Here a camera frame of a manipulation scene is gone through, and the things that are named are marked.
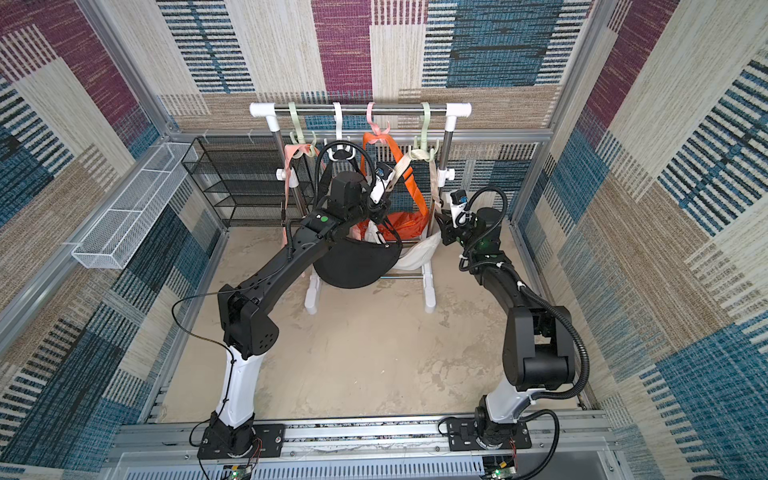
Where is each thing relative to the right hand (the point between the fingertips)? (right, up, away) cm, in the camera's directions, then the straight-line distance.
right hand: (443, 215), depth 88 cm
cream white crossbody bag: (-8, -12, +7) cm, 16 cm away
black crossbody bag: (-26, -14, +2) cm, 29 cm away
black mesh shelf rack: (-64, +15, +22) cm, 69 cm away
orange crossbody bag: (-13, -2, +8) cm, 15 cm away
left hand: (-16, +6, -5) cm, 18 cm away
